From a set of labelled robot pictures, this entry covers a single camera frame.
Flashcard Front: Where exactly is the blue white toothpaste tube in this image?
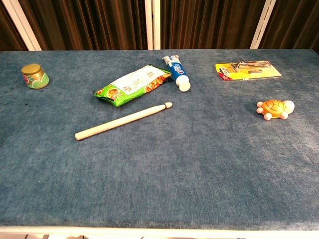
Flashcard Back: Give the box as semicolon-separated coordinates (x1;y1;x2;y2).
162;55;191;93

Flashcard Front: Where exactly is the orange toy turtle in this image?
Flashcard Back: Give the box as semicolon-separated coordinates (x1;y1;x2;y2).
256;99;296;121

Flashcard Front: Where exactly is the small jar with gold lid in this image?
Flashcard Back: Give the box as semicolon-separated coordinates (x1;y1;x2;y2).
21;64;50;90

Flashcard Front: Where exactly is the green snack bag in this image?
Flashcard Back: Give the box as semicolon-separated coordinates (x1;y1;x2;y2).
93;64;172;108

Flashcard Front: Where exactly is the white vertical frame post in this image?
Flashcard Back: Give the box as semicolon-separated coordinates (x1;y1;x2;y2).
145;0;161;50

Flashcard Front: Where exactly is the wooden drumstick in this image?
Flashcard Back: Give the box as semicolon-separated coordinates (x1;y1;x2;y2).
74;102;173;141

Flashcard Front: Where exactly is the razor in yellow blister pack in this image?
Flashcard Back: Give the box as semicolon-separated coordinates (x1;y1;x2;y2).
215;60;283;83

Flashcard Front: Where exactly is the dark brown pleated curtain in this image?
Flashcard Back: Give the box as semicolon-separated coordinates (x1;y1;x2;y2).
0;0;319;51

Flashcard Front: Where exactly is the blue fabric table cover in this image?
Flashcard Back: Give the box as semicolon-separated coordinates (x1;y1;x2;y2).
0;49;319;231

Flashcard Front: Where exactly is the white slanted frame post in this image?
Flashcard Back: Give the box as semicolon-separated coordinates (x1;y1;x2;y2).
1;0;42;51

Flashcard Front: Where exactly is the white slotted frame post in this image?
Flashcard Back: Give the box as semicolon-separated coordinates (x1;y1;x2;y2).
250;0;277;50

